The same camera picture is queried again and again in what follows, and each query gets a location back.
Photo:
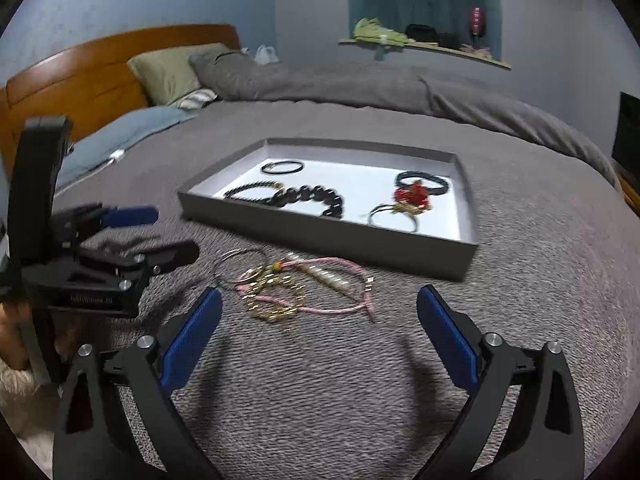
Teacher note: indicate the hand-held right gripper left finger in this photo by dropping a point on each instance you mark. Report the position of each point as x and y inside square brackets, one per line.
[192, 335]

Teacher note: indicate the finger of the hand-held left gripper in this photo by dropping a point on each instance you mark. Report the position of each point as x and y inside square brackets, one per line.
[130, 216]
[170, 255]

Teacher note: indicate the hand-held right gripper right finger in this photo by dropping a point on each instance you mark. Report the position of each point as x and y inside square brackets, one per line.
[447, 335]

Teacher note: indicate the thin silver hoop bangles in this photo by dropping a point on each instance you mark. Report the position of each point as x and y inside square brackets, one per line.
[235, 255]

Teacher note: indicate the grey cardboard box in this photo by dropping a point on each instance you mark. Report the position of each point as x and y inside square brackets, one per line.
[325, 245]

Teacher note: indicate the person's left forearm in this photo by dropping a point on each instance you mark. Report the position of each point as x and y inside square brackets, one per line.
[25, 410]

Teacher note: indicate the person's left hand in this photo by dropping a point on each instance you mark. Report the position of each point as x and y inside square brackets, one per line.
[12, 335]

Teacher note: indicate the light blue blanket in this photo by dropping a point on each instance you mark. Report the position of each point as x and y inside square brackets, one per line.
[115, 135]

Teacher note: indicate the grey knitted blanket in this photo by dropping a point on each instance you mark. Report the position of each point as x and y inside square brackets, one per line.
[350, 385]

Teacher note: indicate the wooden headboard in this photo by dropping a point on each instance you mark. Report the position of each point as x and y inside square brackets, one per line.
[75, 80]

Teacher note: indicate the striped pillow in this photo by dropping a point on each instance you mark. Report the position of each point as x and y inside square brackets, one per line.
[197, 99]

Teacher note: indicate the olive pillow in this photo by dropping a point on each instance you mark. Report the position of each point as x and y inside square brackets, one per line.
[170, 72]

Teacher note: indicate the white plastic bag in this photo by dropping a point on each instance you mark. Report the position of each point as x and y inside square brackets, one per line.
[266, 55]

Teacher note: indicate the wooden stand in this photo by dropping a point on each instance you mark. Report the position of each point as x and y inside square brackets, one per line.
[631, 190]

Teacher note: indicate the grey duvet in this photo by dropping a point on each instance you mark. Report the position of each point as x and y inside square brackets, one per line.
[350, 85]

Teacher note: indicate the black monitor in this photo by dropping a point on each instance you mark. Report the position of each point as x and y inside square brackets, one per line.
[629, 135]

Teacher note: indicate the window sill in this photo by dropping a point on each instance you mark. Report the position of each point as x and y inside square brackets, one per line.
[450, 52]

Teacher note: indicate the pink cloth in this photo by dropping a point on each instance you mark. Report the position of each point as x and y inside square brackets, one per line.
[475, 51]

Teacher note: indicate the dark cloth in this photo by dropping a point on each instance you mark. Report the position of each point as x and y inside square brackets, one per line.
[447, 41]

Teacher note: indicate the black bag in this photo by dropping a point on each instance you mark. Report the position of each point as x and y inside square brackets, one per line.
[421, 33]

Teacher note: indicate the green cloth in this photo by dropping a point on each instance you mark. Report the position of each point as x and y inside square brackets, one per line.
[375, 31]

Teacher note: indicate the pink vase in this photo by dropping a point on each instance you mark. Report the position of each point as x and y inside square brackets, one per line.
[476, 17]

